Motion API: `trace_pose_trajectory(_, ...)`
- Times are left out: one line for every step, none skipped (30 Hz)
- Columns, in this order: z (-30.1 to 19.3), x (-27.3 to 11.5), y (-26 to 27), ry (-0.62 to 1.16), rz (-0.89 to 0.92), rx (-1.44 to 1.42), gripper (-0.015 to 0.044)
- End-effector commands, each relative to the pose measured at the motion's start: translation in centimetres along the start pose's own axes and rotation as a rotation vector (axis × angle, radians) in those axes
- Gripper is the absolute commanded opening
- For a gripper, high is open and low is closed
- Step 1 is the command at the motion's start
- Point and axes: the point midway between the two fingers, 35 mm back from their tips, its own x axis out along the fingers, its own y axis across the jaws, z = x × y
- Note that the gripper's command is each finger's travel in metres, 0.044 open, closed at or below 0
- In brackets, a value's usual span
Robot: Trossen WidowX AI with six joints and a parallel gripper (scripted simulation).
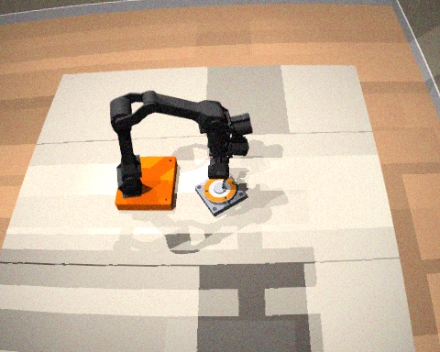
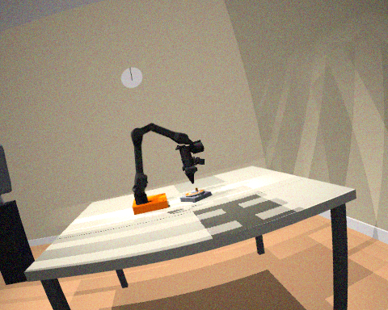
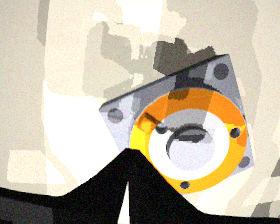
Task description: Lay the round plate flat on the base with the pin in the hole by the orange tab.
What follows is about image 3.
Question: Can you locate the orange round plate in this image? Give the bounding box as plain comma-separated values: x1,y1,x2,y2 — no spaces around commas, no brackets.
129,85,248,193

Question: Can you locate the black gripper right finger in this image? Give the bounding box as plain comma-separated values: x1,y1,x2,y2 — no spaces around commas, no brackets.
128,149,280,224

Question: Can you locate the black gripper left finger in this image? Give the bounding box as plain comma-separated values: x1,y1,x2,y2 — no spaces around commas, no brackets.
0,148,132,224

